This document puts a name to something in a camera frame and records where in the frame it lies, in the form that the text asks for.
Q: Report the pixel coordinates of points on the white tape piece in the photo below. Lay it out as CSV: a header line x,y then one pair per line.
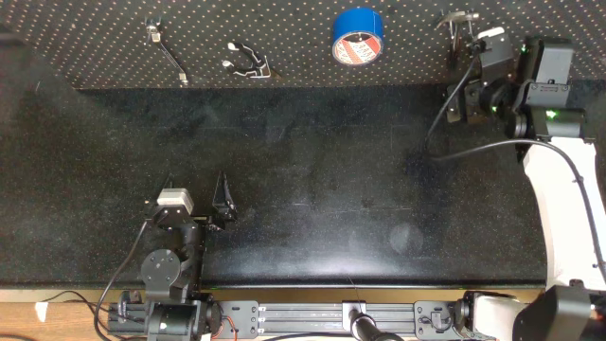
x,y
41,310

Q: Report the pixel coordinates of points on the roll of blue tape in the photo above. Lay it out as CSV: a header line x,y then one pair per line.
x,y
357,35

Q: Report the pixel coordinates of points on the metal hook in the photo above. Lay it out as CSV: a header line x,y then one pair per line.
x,y
455,18
152,22

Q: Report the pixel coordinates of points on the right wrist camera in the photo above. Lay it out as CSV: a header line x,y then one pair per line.
x,y
494,45

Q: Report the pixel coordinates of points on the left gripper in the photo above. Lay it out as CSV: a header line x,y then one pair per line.
x,y
206,221

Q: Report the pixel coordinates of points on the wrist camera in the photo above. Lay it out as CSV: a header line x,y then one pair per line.
x,y
175,200
494,45

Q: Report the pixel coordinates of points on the mounting rail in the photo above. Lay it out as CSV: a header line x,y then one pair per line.
x,y
303,319

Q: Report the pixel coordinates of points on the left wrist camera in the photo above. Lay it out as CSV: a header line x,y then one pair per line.
x,y
175,200

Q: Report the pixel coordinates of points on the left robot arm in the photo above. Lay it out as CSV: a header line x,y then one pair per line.
x,y
165,272

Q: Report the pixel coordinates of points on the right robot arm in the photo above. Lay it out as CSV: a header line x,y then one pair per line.
x,y
563,199

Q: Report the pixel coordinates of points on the black pegboard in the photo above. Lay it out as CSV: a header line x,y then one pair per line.
x,y
293,57

